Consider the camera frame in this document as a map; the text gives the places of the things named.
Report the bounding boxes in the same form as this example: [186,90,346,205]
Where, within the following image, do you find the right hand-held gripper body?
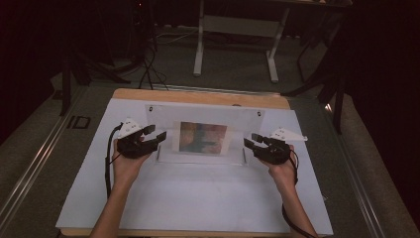
[258,127,309,166]

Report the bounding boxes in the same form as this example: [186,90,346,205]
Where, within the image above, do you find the black floor cables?
[138,39,170,91]

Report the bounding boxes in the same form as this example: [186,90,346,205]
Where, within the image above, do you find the white metal desk frame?
[192,0,292,84]

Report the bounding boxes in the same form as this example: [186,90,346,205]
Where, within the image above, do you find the clear acrylic photo frame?
[145,103,266,167]

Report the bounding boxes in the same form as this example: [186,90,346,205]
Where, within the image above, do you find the person's right hand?
[265,144,298,194]

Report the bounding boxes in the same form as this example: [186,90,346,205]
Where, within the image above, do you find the aluminium rail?
[151,83,282,97]
[0,86,87,229]
[322,102,388,238]

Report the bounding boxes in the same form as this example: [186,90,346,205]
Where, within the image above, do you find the person's left hand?
[111,138,154,193]

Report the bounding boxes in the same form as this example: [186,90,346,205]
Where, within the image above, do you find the photo card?
[172,120,234,157]

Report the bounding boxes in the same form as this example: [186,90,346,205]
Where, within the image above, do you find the white floor cable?
[154,27,200,46]

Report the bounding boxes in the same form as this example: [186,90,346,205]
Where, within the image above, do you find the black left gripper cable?
[104,122,125,200]

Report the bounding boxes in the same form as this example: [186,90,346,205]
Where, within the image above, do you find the black floor socket plate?
[66,115,92,130]

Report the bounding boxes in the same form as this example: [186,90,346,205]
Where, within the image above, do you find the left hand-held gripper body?
[116,117,151,160]

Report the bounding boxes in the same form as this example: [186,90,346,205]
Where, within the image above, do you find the black metal stand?
[280,29,349,135]
[58,43,133,117]

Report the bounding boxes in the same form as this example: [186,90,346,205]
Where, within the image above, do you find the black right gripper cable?
[280,149,318,238]

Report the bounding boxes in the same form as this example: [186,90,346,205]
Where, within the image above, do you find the white table mat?
[54,97,335,237]

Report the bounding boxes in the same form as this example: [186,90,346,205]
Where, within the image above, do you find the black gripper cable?
[280,149,318,238]
[104,122,125,200]

